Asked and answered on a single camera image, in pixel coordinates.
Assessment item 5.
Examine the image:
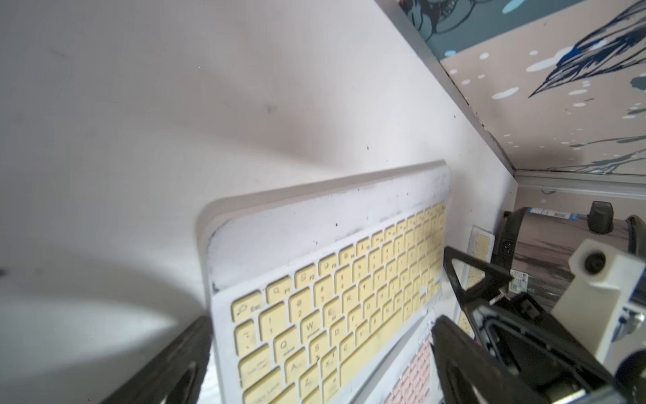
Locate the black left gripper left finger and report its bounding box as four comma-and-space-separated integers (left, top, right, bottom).
104, 316, 213, 403

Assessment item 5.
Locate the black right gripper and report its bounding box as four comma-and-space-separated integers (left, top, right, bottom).
443, 247, 631, 403

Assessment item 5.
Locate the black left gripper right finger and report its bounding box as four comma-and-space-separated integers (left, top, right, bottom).
432, 316, 548, 403

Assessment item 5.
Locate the yellow keyboard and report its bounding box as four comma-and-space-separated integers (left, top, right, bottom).
205, 163, 451, 403
458, 226, 496, 338

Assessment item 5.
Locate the steel rice cooker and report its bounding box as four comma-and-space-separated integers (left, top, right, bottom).
491, 201, 645, 311

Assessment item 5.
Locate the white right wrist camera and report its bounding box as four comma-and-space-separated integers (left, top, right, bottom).
551, 239, 645, 363

